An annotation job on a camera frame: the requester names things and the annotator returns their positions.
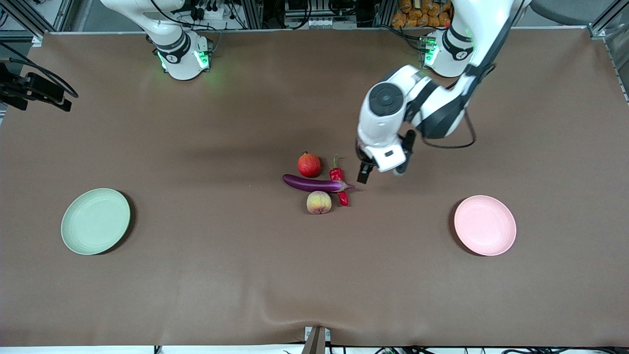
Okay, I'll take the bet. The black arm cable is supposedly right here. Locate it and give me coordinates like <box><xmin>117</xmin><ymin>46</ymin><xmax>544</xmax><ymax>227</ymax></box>
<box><xmin>415</xmin><ymin>0</ymin><xmax>521</xmax><ymax>149</ymax></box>
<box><xmin>0</xmin><ymin>57</ymin><xmax>79</xmax><ymax>99</ymax></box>

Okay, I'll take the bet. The aluminium frame profile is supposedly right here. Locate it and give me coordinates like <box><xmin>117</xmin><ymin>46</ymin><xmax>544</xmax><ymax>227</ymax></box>
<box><xmin>587</xmin><ymin>0</ymin><xmax>629</xmax><ymax>104</ymax></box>
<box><xmin>0</xmin><ymin>0</ymin><xmax>74</xmax><ymax>41</ymax></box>

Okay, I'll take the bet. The yellow pink peach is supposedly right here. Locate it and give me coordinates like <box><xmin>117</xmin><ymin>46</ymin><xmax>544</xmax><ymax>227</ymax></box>
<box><xmin>306</xmin><ymin>191</ymin><xmax>332</xmax><ymax>215</ymax></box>

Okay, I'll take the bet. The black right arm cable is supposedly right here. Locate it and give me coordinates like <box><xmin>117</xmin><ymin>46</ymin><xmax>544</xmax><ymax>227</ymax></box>
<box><xmin>0</xmin><ymin>57</ymin><xmax>79</xmax><ymax>99</ymax></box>

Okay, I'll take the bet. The aluminium frame post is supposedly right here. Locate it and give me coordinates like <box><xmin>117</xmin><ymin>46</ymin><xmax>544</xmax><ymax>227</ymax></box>
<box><xmin>242</xmin><ymin>0</ymin><xmax>264</xmax><ymax>29</ymax></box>
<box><xmin>375</xmin><ymin>0</ymin><xmax>396</xmax><ymax>28</ymax></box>

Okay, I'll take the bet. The red chili pepper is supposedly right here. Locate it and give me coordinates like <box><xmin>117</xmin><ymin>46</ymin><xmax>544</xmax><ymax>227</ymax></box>
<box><xmin>329</xmin><ymin>154</ymin><xmax>350</xmax><ymax>207</ymax></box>

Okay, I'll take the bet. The white power strip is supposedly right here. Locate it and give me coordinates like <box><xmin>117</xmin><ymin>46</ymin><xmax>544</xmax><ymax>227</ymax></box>
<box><xmin>189</xmin><ymin>0</ymin><xmax>231</xmax><ymax>23</ymax></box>

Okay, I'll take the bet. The purple eggplant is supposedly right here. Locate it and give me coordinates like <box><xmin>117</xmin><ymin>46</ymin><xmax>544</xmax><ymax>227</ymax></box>
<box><xmin>282</xmin><ymin>174</ymin><xmax>355</xmax><ymax>193</ymax></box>

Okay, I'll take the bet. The light green plate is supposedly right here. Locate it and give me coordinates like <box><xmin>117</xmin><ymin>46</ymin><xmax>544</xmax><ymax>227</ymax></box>
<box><xmin>60</xmin><ymin>188</ymin><xmax>131</xmax><ymax>256</ymax></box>

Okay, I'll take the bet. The red pomegranate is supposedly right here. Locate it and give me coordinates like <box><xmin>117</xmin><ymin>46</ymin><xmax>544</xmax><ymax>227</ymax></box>
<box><xmin>297</xmin><ymin>151</ymin><xmax>322</xmax><ymax>178</ymax></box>

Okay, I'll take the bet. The pink plate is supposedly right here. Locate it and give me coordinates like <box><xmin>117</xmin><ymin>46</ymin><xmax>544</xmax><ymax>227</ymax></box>
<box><xmin>454</xmin><ymin>195</ymin><xmax>517</xmax><ymax>257</ymax></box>

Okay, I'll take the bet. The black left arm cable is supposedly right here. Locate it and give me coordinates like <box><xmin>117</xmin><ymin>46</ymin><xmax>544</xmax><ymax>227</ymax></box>
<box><xmin>415</xmin><ymin>0</ymin><xmax>521</xmax><ymax>149</ymax></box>

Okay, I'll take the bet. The pile of orange toys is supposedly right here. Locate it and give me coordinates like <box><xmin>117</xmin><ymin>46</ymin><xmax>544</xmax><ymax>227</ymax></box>
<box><xmin>392</xmin><ymin>0</ymin><xmax>452</xmax><ymax>28</ymax></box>

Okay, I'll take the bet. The brown table mat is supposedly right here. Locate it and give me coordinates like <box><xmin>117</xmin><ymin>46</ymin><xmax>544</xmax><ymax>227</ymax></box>
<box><xmin>0</xmin><ymin>27</ymin><xmax>629</xmax><ymax>347</ymax></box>

